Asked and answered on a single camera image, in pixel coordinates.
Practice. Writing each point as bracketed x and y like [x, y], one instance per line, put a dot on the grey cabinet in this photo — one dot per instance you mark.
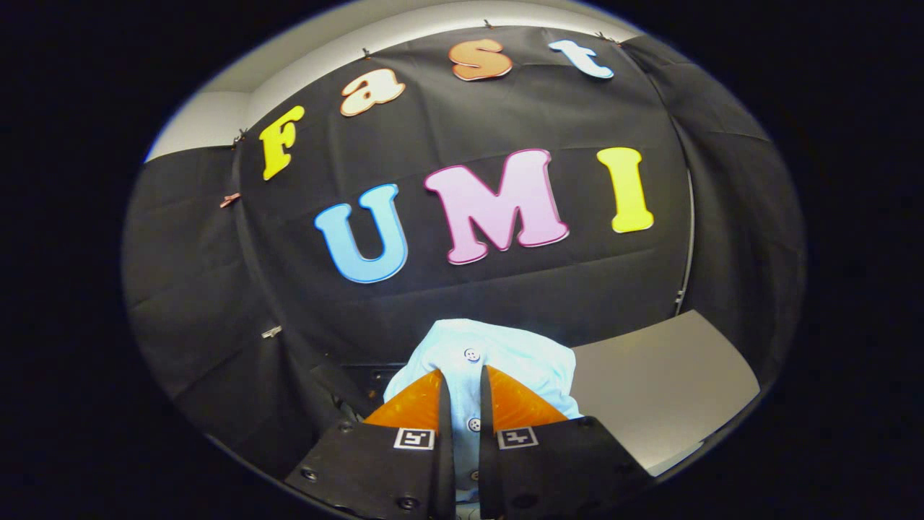
[664, 390]

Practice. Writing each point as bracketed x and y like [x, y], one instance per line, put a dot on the black backdrop cloth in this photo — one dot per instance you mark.
[505, 289]

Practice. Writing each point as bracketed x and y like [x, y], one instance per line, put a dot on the light blue shirt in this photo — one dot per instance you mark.
[505, 354]

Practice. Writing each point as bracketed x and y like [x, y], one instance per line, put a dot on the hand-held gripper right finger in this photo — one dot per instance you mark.
[548, 469]

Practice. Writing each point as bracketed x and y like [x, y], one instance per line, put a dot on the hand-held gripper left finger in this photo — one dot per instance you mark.
[390, 469]

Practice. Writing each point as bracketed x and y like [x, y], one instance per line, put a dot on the red clip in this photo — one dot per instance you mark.
[229, 199]

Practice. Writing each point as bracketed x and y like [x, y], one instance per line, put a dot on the white clip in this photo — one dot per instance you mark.
[271, 331]

